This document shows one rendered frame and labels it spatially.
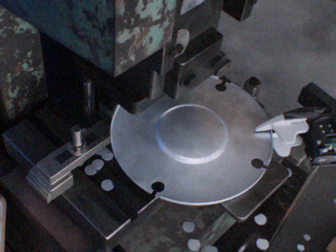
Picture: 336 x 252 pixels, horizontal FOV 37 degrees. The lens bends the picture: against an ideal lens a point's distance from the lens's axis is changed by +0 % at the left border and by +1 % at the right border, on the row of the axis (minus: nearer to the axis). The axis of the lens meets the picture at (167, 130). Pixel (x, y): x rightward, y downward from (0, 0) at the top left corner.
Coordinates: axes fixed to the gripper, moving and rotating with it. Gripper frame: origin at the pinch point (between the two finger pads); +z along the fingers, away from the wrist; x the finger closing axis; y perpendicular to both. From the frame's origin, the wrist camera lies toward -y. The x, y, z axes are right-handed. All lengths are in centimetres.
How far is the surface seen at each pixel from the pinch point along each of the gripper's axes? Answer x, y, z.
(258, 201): 0.9, 14.4, 3.7
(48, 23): -28.2, 2.6, 34.2
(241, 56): 80, -100, -34
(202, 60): -16.8, -1.0, 12.5
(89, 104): 0.7, -8.8, 30.5
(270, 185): 1.0, 11.6, 0.9
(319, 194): 81, -29, -47
